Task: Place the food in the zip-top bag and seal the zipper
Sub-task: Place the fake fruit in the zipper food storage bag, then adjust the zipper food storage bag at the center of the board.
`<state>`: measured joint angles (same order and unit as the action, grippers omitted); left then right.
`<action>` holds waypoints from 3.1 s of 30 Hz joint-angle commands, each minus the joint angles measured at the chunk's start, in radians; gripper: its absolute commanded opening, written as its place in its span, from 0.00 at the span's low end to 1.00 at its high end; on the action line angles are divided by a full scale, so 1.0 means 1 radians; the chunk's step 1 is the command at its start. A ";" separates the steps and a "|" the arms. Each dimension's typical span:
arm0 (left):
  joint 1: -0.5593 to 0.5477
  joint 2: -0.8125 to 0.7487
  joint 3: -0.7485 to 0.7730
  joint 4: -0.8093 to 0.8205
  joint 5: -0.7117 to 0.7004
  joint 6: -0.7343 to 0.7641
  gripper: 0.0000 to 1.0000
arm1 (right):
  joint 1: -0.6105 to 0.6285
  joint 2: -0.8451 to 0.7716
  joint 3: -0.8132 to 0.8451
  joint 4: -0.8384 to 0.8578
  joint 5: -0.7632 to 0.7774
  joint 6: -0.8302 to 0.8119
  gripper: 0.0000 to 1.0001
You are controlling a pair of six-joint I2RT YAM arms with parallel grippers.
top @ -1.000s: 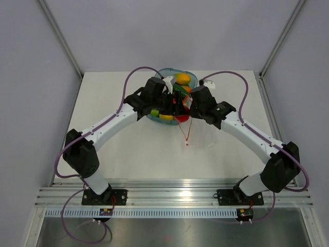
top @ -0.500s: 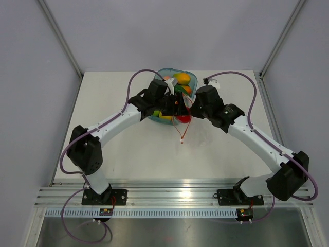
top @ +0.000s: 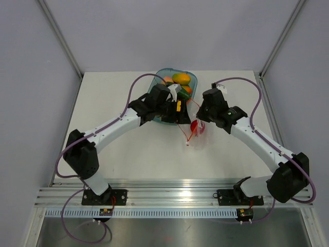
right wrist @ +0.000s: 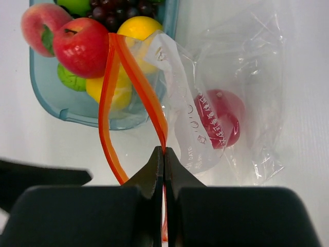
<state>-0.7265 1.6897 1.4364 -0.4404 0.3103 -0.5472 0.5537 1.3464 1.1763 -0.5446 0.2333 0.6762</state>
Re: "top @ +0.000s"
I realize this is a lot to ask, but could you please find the right aluminium frame post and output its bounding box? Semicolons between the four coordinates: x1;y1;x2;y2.
259;0;308;79

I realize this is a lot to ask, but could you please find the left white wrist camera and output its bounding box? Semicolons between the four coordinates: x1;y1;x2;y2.
168;84;181;102

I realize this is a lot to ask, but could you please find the left control board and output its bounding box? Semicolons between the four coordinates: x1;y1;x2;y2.
99;208;113;216

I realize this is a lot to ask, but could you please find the right control board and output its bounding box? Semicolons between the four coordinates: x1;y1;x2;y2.
236;208;254;223

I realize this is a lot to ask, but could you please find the green cucumber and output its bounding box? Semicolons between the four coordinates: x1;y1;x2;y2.
177;89;191;100

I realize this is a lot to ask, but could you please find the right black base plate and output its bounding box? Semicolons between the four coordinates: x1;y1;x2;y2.
212;189;264;206

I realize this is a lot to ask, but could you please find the red apple front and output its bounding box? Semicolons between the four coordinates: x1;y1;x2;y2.
190;119;205;136

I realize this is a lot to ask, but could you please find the left aluminium frame post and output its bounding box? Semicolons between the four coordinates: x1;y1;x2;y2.
35;0;83;81

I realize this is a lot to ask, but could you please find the aluminium mounting rail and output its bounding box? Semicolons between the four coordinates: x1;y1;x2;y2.
34;179;313;208

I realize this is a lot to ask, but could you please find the control board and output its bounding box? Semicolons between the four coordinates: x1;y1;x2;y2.
236;208;254;223
99;208;113;216

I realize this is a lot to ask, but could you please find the pale peach top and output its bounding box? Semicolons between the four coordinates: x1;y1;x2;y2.
163;76;174;84

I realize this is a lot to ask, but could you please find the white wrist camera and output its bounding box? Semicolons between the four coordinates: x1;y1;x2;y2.
211;83;228;94
168;84;181;102

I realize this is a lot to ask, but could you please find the clear zip top bag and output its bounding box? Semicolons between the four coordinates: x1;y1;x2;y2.
178;99;210;150

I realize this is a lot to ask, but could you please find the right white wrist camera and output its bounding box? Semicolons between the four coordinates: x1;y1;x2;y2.
211;83;228;94

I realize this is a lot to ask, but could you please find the yellow lemon right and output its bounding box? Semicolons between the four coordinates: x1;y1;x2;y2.
176;100;182;112

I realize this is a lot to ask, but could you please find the white slotted cable duct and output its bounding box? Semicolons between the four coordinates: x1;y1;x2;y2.
45;208;237;219

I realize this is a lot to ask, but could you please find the teal plastic fruit basket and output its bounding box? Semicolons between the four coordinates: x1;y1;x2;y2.
148;68;198;126

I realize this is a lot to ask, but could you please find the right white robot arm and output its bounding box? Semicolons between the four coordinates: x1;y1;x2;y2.
196;89;309;204

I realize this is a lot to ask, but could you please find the orange yellow mango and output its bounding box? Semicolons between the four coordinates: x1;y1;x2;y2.
172;73;191;85

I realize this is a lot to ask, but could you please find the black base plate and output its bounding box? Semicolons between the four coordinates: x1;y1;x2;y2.
81;189;128;206
212;189;264;206

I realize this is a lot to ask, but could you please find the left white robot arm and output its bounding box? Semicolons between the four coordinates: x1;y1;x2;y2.
63;84;191;205

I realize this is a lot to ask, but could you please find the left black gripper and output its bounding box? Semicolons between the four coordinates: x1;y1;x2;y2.
155;98;191;125

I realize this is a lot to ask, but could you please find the aluminium frame post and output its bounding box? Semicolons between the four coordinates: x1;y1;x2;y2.
35;0;83;81
259;0;308;79

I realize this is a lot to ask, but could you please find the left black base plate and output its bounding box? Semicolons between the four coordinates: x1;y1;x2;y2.
81;189;128;206

